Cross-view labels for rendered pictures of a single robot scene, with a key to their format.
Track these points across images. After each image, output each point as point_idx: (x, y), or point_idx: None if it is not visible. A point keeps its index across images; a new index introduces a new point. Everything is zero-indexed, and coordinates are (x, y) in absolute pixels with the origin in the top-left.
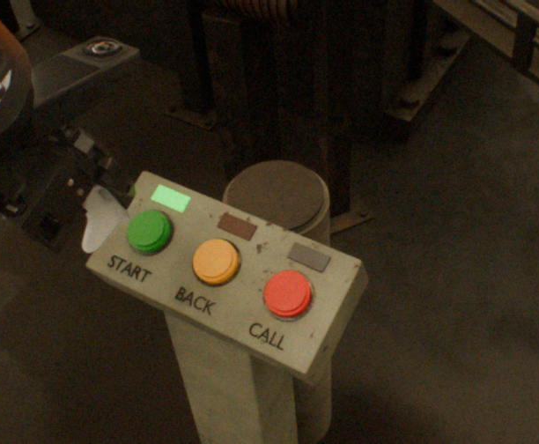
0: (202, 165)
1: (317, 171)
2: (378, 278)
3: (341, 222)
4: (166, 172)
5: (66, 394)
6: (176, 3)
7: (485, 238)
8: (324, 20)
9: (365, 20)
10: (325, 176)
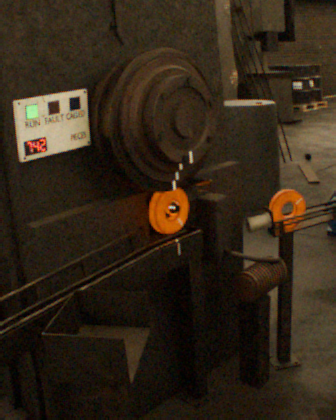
0: (244, 396)
1: (282, 344)
2: (322, 353)
3: (292, 358)
4: (247, 408)
5: None
6: (200, 338)
7: (303, 330)
8: (292, 268)
9: (238, 297)
10: (289, 339)
